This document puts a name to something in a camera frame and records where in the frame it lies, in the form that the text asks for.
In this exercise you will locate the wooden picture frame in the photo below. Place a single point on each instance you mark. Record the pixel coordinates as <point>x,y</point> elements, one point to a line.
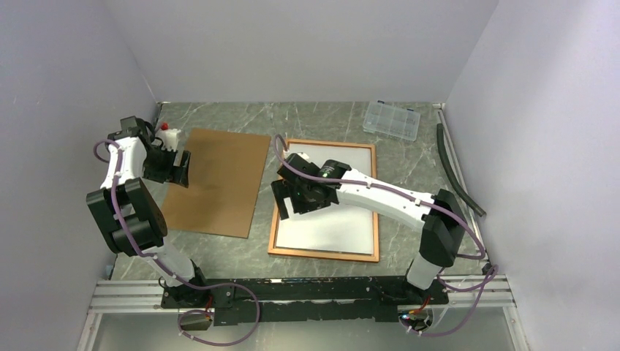
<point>273,232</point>

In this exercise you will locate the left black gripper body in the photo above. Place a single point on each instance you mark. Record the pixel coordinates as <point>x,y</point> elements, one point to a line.
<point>159,164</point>

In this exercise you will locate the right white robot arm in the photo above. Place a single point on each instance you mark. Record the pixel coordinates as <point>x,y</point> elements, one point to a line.
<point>438,216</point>

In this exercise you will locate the brown backing board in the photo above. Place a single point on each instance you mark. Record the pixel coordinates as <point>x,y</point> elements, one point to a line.
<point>225,173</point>

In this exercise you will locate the sunset landscape photo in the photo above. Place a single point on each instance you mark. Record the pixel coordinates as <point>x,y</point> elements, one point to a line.
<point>339,218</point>

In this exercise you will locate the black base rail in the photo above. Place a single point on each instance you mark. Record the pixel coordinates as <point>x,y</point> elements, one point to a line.
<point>378,298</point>

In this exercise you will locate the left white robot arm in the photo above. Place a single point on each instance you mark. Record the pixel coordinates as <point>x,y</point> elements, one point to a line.
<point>124,210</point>

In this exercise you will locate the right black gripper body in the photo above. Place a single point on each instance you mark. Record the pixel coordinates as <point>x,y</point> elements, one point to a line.
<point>301,201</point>

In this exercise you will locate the clear plastic organizer box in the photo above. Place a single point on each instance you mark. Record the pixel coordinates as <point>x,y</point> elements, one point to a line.
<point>391,121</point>

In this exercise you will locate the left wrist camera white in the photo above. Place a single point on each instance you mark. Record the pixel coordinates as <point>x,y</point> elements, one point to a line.
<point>170,137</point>

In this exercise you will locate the aluminium extrusion rail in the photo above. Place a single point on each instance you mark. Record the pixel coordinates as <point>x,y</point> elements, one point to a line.
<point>134,297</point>

